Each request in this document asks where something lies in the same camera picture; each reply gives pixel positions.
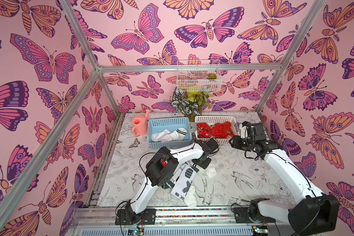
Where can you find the red snowflake sock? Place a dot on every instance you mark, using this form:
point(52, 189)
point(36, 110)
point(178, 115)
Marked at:
point(164, 162)

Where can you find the potted green leafy plant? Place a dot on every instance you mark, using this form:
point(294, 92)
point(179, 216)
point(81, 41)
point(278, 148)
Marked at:
point(190, 103)

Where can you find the pink watering can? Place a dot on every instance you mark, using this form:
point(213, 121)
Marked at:
point(140, 124)

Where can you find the small succulent in basket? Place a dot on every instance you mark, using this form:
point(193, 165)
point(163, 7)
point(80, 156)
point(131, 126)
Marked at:
point(211, 76)

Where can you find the white ankle sock black stripes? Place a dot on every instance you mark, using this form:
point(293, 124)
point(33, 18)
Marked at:
point(210, 171)

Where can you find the white wire wall basket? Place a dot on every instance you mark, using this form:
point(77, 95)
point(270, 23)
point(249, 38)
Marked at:
point(193, 77)

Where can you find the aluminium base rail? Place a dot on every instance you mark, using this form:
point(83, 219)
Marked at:
point(177, 221)

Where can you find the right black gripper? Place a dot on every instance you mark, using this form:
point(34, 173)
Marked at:
point(237, 141)

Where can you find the white sock chevron pattern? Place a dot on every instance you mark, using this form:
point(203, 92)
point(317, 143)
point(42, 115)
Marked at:
point(181, 185)

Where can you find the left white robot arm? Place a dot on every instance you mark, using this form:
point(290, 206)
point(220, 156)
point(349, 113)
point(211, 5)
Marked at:
point(156, 175)

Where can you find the plain white sock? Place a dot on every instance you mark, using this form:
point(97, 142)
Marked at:
point(163, 136)

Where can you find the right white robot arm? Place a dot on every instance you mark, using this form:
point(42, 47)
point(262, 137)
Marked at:
point(314, 211)

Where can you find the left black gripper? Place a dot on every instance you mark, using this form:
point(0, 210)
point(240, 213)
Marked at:
point(204, 166)

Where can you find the light blue plastic basket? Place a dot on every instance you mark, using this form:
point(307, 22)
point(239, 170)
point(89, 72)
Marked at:
point(171, 124)

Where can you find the white plastic basket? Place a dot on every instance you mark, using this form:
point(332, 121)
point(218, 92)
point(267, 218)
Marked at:
point(212, 120)

